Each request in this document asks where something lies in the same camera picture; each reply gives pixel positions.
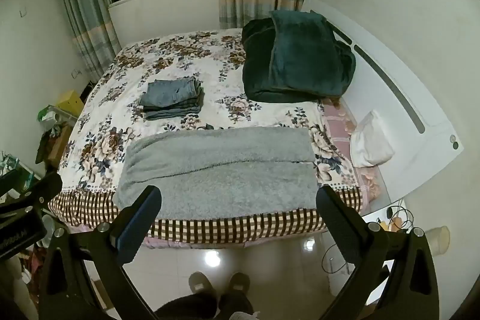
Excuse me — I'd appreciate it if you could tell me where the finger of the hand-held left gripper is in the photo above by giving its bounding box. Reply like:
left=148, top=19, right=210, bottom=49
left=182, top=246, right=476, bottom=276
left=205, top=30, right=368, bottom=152
left=0, top=172, right=63, bottom=219

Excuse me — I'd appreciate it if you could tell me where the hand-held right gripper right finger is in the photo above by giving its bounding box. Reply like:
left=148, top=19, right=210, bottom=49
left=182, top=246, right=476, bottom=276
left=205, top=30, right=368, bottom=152
left=316, top=186, right=440, bottom=320

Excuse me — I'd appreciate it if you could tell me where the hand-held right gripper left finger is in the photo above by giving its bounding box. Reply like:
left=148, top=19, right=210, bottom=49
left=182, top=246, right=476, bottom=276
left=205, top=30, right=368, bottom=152
left=37, top=186, right=163, bottom=320

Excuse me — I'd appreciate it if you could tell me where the fluffy white towel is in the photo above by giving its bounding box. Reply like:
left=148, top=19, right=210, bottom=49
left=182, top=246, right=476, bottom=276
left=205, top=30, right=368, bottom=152
left=112, top=127, right=319, bottom=221

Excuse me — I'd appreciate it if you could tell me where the cardboard box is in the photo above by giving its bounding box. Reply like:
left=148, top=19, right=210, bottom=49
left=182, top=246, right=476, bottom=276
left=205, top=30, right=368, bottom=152
left=47, top=123, right=74, bottom=169

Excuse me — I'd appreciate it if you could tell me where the green and white bag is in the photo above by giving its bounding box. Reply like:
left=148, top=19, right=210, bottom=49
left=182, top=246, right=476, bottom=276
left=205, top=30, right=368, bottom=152
left=37, top=104, right=61, bottom=133

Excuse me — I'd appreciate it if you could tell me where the person's left slipper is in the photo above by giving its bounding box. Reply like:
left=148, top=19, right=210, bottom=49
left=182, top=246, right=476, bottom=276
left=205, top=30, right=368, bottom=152
left=188, top=271, right=217, bottom=300

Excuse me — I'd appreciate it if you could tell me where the person's slipper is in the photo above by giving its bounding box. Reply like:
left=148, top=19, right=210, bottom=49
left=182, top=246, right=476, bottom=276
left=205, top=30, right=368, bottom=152
left=227, top=272, right=251, bottom=300
left=188, top=271, right=217, bottom=300

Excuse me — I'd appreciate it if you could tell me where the white pillow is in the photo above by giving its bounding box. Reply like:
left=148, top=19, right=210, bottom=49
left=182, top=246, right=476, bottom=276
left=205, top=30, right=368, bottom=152
left=350, top=110, right=395, bottom=168

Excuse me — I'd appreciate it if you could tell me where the yellow box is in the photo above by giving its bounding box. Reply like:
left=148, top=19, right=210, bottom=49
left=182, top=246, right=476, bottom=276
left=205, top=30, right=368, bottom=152
left=56, top=90, right=85, bottom=118

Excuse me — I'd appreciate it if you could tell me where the white cup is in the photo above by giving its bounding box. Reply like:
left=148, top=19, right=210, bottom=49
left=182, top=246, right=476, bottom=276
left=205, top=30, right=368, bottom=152
left=424, top=226, right=450, bottom=257

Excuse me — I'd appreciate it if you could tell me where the pink bed sheet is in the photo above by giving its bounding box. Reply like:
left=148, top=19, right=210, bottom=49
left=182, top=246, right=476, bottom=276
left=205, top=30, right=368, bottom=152
left=322, top=97, right=391, bottom=208

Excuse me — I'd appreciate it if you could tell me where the person's right slipper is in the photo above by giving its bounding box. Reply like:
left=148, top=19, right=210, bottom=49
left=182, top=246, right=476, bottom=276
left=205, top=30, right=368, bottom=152
left=227, top=272, right=251, bottom=300

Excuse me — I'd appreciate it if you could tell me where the floral bedspread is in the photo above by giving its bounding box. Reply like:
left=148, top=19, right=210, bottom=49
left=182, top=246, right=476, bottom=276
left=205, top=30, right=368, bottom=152
left=48, top=28, right=366, bottom=244

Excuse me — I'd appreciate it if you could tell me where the person's right leg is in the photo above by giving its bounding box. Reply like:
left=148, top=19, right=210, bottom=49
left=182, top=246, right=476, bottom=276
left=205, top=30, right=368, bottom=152
left=217, top=292, right=257, bottom=320

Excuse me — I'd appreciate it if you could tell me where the white headboard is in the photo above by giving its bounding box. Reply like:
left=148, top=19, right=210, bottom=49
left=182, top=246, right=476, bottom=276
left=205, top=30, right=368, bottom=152
left=302, top=0, right=466, bottom=208

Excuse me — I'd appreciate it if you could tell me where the stack of folded jeans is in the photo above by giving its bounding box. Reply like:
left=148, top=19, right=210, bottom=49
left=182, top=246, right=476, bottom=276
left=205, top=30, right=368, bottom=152
left=139, top=77, right=204, bottom=121

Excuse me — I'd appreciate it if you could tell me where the dark green blanket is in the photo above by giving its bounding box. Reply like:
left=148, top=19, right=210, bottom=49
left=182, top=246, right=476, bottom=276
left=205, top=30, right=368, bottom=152
left=241, top=10, right=356, bottom=103

